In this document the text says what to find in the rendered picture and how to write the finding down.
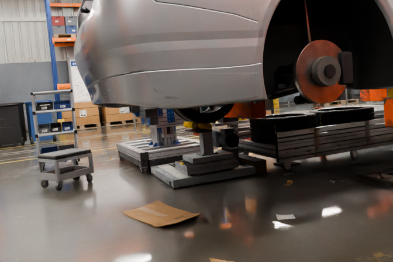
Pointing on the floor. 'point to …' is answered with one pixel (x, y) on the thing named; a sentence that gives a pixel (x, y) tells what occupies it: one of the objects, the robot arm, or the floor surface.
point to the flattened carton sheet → (159, 214)
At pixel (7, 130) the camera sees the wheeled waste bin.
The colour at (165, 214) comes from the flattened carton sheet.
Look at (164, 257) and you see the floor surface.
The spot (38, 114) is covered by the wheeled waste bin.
